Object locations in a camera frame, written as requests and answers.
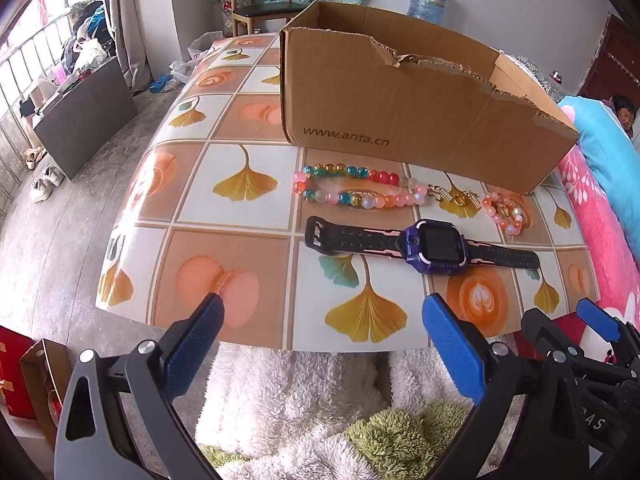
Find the grey patterned blanket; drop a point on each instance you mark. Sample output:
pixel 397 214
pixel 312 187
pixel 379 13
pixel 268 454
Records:
pixel 537 77

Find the purple smartwatch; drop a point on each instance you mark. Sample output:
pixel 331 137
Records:
pixel 437 245

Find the pair of beige shoes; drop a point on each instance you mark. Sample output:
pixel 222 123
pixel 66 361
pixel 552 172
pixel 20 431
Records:
pixel 35 157

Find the dark red door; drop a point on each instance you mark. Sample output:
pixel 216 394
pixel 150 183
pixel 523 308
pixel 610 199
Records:
pixel 615 60

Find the green fluffy cloth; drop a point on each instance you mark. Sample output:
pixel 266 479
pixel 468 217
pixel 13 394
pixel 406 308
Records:
pixel 395 440

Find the grey curtain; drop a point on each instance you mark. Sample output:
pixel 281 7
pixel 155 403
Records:
pixel 127 25

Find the white fluffy clothing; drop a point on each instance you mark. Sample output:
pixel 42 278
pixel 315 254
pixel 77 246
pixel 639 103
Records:
pixel 290 400

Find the metal railing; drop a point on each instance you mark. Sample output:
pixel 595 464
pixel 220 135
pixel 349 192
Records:
pixel 20 95

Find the white plastic bag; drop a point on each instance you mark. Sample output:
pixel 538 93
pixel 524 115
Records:
pixel 184 71
pixel 202 46

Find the pile of clothes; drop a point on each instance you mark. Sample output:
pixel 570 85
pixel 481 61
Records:
pixel 87 35

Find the blue water jug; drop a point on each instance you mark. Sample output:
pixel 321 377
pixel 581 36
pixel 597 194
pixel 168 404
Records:
pixel 427 0

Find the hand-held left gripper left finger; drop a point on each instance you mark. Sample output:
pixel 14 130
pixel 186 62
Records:
pixel 195 345

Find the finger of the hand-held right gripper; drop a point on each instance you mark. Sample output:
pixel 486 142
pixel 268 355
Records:
pixel 540 330
pixel 600 317

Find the blue slipper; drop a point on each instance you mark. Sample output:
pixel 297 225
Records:
pixel 161 84

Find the white sneaker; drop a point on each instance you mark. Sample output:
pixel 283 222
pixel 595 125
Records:
pixel 54 175
pixel 41 191

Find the pink floral blanket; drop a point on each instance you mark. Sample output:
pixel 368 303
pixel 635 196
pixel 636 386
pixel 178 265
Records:
pixel 600 240

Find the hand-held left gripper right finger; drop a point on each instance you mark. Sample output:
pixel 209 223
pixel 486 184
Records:
pixel 452 345

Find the small brown paper bag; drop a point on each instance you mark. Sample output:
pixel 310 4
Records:
pixel 45 390

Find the light blue quilt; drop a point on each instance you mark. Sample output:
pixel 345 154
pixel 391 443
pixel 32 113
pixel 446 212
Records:
pixel 610 160

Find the torn cardboard box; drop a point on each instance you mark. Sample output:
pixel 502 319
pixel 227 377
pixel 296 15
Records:
pixel 400 110

